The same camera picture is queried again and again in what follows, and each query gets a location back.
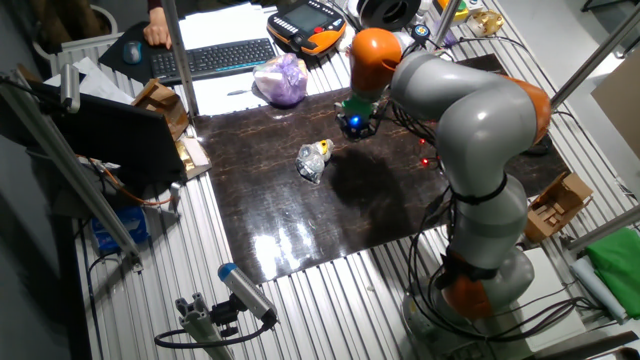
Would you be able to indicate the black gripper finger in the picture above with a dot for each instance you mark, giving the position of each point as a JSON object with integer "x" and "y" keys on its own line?
{"x": 349, "y": 134}
{"x": 368, "y": 134}

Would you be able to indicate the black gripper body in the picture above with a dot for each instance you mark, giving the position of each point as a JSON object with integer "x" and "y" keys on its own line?
{"x": 356, "y": 122}

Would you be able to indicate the clear plastic bag with items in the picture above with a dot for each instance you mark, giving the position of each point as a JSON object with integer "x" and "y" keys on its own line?
{"x": 311, "y": 162}

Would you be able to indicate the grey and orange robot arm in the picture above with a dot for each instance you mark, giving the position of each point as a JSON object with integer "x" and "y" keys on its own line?
{"x": 480, "y": 125}

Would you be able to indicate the dark red sleeved forearm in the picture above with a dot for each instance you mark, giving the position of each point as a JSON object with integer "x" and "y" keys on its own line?
{"x": 155, "y": 4}

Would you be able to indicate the purple plastic bag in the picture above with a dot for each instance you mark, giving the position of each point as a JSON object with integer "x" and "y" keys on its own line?
{"x": 281, "y": 79}

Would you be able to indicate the person's bare hand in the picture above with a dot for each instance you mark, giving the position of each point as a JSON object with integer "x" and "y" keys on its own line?
{"x": 157, "y": 30}

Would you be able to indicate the dark marble pattern board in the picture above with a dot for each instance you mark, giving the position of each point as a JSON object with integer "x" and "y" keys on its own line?
{"x": 280, "y": 200}

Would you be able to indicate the orange black teach pendant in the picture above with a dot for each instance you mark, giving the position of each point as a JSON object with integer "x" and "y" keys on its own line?
{"x": 306, "y": 25}

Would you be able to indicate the round black blue knob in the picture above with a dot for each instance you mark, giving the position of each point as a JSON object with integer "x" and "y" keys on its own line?
{"x": 421, "y": 31}

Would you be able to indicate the black filament spool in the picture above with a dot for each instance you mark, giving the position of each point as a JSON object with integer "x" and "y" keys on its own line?
{"x": 390, "y": 12}

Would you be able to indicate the white paper sheet with pen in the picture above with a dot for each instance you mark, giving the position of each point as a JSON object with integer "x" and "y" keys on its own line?
{"x": 225, "y": 97}

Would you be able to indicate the yellow green button box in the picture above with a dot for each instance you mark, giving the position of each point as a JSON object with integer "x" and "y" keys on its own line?
{"x": 452, "y": 10}

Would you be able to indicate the black keyboard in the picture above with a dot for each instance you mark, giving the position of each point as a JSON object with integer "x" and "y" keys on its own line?
{"x": 215, "y": 57}

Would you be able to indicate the gold and white flat box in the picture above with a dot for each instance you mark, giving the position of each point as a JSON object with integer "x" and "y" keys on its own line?
{"x": 192, "y": 157}

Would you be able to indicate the golden translucent object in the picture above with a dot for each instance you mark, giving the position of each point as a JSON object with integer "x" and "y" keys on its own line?
{"x": 485, "y": 22}

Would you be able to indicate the white paper stack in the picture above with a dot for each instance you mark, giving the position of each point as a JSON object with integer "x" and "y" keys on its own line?
{"x": 225, "y": 25}

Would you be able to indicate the small brown cardboard box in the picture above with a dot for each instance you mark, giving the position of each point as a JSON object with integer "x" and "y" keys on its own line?
{"x": 162, "y": 105}

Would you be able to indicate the open brown cardboard box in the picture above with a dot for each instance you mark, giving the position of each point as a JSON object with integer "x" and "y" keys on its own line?
{"x": 555, "y": 207}

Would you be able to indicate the black laptop screen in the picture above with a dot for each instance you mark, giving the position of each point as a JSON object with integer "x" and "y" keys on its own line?
{"x": 120, "y": 135}

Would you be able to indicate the blue grey computer mouse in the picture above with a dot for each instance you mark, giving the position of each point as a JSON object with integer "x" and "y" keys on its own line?
{"x": 132, "y": 52}

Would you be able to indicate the short aluminium profile stand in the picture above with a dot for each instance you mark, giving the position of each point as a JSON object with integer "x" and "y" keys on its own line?
{"x": 200, "y": 325}

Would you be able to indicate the black mouse pad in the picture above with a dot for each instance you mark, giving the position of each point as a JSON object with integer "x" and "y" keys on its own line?
{"x": 117, "y": 62}

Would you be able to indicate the blue tissue pack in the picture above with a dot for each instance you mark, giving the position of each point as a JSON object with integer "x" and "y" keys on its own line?
{"x": 120, "y": 227}

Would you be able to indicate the white loose paper sheet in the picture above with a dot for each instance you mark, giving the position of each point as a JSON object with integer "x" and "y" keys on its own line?
{"x": 100, "y": 85}

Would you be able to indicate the large flat cardboard sheet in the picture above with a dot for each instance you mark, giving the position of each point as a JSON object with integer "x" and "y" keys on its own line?
{"x": 620, "y": 100}

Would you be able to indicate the light blue rolled sheet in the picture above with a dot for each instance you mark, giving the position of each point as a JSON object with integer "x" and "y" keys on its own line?
{"x": 597, "y": 287}

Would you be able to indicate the green cloth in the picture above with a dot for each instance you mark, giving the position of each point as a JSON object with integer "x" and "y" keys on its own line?
{"x": 617, "y": 270}

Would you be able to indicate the white round basket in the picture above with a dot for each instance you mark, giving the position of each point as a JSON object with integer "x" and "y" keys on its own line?
{"x": 75, "y": 30}

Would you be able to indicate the green gripper mount adapter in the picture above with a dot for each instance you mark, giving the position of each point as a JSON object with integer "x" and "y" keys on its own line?
{"x": 359, "y": 106}

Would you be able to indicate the aluminium frame post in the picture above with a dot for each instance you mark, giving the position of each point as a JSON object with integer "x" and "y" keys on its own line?
{"x": 70, "y": 165}
{"x": 595, "y": 57}
{"x": 179, "y": 60}
{"x": 446, "y": 20}
{"x": 605, "y": 229}

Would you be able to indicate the silver camera with blue cap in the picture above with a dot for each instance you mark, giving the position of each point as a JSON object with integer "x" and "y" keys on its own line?
{"x": 245, "y": 290}

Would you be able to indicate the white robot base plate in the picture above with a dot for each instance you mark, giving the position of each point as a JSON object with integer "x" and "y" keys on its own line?
{"x": 550, "y": 285}

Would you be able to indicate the silver cylinder camera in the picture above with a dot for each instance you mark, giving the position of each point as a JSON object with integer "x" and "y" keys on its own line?
{"x": 70, "y": 87}

